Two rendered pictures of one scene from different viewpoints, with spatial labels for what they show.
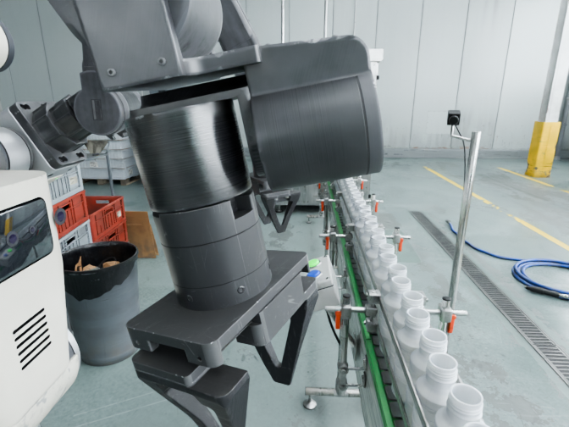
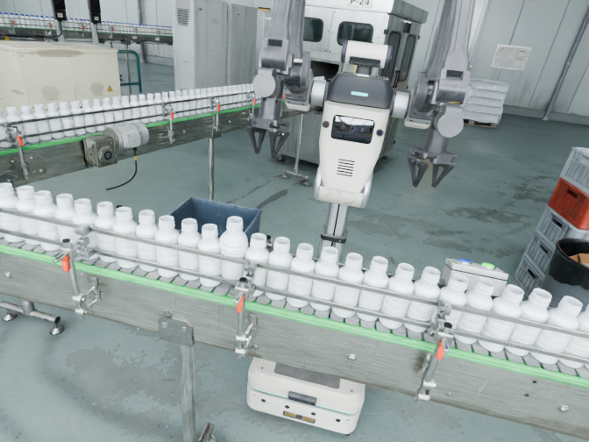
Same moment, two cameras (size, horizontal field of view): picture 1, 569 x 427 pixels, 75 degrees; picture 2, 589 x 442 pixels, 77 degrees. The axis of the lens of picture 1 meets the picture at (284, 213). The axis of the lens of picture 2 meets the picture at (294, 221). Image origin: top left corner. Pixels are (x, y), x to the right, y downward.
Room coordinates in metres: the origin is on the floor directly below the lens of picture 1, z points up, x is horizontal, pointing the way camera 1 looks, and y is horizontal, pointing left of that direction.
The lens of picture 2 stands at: (0.40, -0.97, 1.62)
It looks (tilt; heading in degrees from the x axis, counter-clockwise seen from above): 27 degrees down; 95
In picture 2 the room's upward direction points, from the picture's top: 7 degrees clockwise
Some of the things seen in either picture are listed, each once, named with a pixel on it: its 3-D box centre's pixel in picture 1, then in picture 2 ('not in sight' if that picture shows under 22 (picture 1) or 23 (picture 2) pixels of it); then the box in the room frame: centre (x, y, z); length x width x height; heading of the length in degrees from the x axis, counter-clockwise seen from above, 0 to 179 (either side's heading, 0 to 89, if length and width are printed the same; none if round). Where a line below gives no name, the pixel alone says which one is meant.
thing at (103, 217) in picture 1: (86, 217); not in sight; (3.02, 1.68, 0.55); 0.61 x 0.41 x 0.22; 179
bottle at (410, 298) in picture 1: (408, 335); (397, 295); (0.60, -0.23, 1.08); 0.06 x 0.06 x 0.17
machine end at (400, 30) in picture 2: not in sight; (346, 87); (0.39, 4.30, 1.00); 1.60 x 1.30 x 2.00; 69
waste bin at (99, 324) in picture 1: (104, 303); (576, 300); (2.01, 1.09, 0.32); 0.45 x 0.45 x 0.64
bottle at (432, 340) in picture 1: (428, 379); (348, 285); (0.48, -0.22, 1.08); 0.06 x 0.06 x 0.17
